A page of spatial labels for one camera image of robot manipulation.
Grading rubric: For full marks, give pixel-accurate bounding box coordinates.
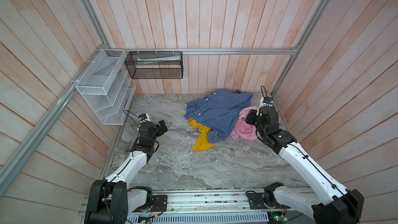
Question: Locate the aluminium horizontal frame rail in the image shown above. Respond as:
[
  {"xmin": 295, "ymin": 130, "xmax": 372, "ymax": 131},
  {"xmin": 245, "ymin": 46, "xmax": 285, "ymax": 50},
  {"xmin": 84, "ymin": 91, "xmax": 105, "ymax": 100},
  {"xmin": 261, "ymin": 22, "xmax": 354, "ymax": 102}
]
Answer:
[{"xmin": 110, "ymin": 48, "xmax": 298, "ymax": 56}]

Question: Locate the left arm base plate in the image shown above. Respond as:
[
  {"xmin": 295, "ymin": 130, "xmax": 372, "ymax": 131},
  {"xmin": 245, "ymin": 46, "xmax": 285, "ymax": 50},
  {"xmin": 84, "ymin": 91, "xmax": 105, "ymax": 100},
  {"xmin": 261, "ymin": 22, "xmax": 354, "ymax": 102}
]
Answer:
[{"xmin": 147, "ymin": 195, "xmax": 168, "ymax": 212}]

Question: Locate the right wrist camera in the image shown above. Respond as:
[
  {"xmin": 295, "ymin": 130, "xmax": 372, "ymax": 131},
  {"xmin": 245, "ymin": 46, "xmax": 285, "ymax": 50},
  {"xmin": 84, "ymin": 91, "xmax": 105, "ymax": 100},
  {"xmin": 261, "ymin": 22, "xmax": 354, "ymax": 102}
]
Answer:
[{"xmin": 259, "ymin": 96, "xmax": 273, "ymax": 108}]

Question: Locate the yellow cloth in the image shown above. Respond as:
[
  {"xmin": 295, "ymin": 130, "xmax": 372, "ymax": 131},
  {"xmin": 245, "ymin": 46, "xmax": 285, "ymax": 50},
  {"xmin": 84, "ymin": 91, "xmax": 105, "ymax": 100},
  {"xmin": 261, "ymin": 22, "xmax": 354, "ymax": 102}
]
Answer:
[{"xmin": 188, "ymin": 118, "xmax": 217, "ymax": 151}]

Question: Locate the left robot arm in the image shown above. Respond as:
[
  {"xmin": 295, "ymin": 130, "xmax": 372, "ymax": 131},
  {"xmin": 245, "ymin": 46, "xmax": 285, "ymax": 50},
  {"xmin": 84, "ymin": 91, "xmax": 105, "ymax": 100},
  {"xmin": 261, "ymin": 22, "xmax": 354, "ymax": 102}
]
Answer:
[{"xmin": 84, "ymin": 120, "xmax": 168, "ymax": 224}]

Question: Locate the blue checkered button shirt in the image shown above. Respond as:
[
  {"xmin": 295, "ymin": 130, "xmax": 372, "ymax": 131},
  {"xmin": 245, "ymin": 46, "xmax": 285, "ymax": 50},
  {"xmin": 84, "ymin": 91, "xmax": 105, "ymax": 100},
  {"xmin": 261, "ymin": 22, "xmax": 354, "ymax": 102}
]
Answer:
[{"xmin": 185, "ymin": 89, "xmax": 253, "ymax": 144}]

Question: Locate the black wire mesh basket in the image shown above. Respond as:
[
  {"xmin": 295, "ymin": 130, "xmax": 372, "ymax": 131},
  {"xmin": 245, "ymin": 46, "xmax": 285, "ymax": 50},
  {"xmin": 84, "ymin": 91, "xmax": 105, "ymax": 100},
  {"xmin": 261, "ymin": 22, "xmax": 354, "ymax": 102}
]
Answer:
[{"xmin": 124, "ymin": 51, "xmax": 184, "ymax": 79}]

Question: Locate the white wire mesh shelf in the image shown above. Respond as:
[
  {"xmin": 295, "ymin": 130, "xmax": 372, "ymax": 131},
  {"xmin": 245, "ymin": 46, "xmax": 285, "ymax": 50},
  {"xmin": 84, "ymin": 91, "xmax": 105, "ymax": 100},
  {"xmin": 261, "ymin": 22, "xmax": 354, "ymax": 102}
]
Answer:
[{"xmin": 76, "ymin": 49, "xmax": 136, "ymax": 125}]

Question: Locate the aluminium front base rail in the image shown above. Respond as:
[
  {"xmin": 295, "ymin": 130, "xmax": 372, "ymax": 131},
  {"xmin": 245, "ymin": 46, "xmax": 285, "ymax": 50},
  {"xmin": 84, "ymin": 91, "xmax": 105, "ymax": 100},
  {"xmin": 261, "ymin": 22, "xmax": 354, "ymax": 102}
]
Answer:
[{"xmin": 77, "ymin": 188, "xmax": 315, "ymax": 217}]

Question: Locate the pink cloth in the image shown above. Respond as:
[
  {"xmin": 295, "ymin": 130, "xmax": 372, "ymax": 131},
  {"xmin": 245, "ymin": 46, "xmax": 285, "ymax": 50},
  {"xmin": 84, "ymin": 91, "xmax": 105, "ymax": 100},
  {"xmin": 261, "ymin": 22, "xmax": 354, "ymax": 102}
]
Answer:
[{"xmin": 230, "ymin": 106, "xmax": 258, "ymax": 141}]

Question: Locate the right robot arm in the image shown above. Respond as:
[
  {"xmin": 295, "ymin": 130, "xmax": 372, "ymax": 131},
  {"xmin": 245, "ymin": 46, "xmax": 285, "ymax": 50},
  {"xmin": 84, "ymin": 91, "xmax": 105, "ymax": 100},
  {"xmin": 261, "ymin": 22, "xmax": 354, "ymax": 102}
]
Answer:
[{"xmin": 246, "ymin": 104, "xmax": 364, "ymax": 224}]

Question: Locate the left aluminium frame rail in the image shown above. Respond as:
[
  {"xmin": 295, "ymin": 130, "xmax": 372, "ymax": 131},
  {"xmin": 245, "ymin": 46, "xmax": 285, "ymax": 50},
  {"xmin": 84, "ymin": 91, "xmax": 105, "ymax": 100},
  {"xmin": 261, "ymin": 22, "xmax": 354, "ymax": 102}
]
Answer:
[{"xmin": 1, "ymin": 44, "xmax": 108, "ymax": 198}]

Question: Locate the right aluminium frame post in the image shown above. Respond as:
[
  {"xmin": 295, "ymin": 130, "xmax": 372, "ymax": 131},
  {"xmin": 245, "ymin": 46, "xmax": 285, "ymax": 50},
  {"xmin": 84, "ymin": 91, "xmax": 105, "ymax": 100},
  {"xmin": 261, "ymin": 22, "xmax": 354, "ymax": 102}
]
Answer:
[{"xmin": 271, "ymin": 0, "xmax": 333, "ymax": 96}]

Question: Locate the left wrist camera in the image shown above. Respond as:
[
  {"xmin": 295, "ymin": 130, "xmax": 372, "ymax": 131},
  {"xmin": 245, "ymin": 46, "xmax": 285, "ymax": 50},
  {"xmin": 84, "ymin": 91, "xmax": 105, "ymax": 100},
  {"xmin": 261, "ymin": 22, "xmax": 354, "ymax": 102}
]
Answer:
[{"xmin": 138, "ymin": 113, "xmax": 151, "ymax": 123}]

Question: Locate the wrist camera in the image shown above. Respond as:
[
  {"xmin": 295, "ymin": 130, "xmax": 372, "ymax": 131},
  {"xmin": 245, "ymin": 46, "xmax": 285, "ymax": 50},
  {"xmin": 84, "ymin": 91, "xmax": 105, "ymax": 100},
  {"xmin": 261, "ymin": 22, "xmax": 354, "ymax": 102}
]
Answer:
[
  {"xmin": 138, "ymin": 113, "xmax": 151, "ymax": 123},
  {"xmin": 259, "ymin": 96, "xmax": 273, "ymax": 108}
]

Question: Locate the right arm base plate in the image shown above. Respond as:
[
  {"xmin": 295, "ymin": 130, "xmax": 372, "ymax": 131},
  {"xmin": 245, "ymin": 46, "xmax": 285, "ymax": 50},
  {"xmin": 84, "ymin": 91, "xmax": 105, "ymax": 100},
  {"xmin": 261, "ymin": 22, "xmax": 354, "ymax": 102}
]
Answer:
[{"xmin": 245, "ymin": 191, "xmax": 290, "ymax": 209}]

